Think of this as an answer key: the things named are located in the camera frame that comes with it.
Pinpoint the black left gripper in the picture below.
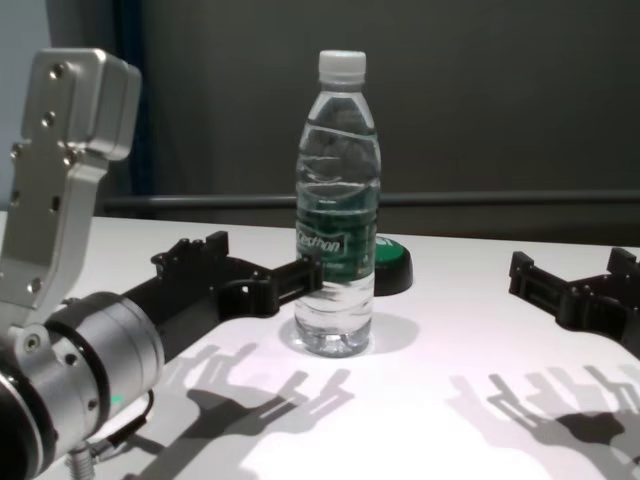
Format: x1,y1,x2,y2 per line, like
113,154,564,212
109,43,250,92
122,230,326,359

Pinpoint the dark blue vertical post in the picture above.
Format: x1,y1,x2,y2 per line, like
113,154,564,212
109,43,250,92
119,0,154,199

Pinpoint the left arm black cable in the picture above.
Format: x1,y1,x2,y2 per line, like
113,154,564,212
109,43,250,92
67,389,156,480

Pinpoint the clear water bottle green label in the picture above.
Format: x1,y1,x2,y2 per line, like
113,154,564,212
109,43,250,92
292,49,382,358

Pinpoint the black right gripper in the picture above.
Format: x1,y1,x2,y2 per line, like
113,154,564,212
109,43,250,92
508,247,640,359

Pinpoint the thin grey horizontal rail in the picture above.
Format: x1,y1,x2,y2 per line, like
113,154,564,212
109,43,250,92
102,193,640,214

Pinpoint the green YES button black base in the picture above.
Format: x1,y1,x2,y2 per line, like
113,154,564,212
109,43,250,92
372,234,416,297

